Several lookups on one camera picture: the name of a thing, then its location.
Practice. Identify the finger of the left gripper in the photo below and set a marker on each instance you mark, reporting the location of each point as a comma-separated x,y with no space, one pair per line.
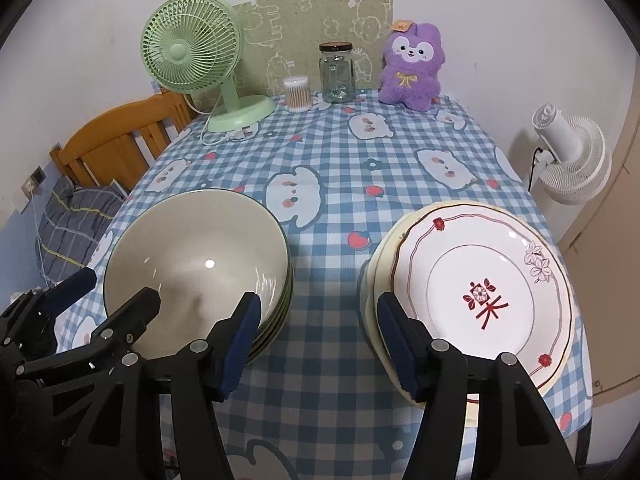
130,319
46,305

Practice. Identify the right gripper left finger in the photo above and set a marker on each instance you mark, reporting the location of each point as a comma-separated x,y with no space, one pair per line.
203,372

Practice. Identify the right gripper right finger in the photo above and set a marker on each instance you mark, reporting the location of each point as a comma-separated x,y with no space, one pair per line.
517,437

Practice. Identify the white red-trimmed plate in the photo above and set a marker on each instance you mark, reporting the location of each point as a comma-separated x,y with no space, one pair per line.
485,289

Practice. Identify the round yellow flower plate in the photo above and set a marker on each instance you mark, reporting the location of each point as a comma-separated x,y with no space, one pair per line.
385,269

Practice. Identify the scalloped yellow flower plate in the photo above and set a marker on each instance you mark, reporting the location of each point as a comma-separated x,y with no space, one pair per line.
371,328

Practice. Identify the grey plaid pillow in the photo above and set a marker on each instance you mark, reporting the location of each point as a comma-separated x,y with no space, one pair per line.
71,226

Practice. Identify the wooden bed headboard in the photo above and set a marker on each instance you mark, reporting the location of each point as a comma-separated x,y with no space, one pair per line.
109,148

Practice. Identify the beige door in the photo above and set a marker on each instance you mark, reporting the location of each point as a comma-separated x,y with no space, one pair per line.
601,250

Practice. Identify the blue checkered tablecloth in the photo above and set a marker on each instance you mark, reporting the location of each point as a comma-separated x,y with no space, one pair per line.
317,404

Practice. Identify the white standing fan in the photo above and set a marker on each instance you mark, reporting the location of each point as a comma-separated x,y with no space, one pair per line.
573,165

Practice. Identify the cotton swab container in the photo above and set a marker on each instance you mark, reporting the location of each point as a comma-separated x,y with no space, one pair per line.
297,93

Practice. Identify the green desk fan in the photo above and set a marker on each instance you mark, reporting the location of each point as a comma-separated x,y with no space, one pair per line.
191,46

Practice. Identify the glass jar black lid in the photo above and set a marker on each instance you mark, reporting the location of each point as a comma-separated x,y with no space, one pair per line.
337,72

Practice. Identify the purple plush bunny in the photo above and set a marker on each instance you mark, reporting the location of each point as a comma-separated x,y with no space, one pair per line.
412,58

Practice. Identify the wall power outlet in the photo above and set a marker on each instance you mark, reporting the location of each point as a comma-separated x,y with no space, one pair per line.
33,182

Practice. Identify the green patterned wall mat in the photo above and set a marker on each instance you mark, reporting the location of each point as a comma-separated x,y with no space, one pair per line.
282,38

